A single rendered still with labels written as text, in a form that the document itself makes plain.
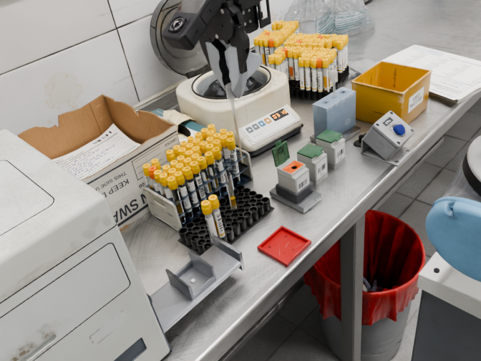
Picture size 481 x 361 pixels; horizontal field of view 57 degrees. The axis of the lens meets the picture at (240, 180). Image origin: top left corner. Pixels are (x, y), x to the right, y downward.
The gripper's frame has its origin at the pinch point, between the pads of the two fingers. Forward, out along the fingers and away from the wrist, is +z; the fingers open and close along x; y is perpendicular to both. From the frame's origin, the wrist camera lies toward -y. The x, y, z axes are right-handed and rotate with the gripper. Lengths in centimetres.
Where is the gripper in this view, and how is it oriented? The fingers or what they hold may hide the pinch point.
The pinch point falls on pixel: (230, 91)
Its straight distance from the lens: 70.9
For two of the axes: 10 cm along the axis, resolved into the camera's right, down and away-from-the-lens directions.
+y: 6.8, -5.1, 5.3
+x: -7.2, -3.2, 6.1
